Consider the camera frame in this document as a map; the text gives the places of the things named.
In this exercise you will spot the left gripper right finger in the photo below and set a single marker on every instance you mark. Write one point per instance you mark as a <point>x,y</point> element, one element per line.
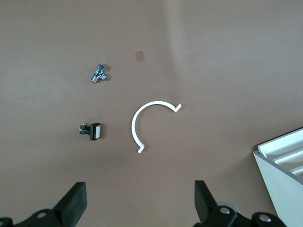
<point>206,203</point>

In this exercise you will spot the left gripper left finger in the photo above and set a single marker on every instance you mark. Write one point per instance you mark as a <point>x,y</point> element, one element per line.
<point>68,203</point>

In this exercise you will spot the white drawer cabinet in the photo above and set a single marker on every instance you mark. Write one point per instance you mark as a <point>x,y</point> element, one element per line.
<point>272,184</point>

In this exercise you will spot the chrome valve fitting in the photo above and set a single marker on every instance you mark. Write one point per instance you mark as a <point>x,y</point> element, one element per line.
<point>99,75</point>

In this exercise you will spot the brown tape patch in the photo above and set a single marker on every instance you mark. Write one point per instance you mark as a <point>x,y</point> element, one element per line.
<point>139,56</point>

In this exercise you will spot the black switch with white face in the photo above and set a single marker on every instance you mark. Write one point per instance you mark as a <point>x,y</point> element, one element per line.
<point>95,131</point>

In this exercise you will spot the white curved plastic bracket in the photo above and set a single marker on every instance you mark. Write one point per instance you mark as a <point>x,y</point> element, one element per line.
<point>133,125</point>

